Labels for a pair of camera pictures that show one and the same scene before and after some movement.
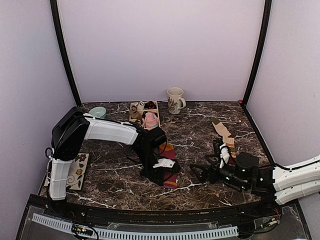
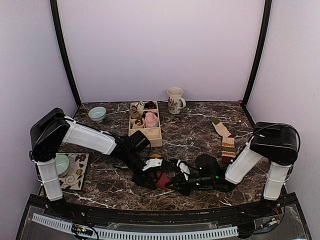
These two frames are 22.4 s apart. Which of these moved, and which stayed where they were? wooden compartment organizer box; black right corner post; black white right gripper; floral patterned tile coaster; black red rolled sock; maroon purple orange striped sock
Moved: maroon purple orange striped sock; black white right gripper
Stayed: black red rolled sock; black right corner post; wooden compartment organizer box; floral patterned tile coaster
